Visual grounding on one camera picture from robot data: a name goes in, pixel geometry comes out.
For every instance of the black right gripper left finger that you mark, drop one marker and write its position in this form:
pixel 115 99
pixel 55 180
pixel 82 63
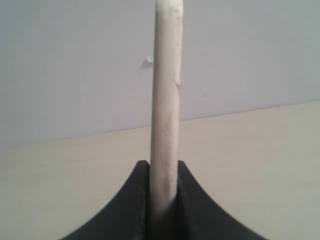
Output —
pixel 124 217

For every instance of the white blob on wall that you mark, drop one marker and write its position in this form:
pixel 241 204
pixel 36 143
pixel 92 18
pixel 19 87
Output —
pixel 148 62

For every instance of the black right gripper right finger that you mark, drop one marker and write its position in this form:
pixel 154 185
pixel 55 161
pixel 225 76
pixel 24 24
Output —
pixel 199 217

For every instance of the white paint brush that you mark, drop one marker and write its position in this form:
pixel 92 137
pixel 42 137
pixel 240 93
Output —
pixel 167 67

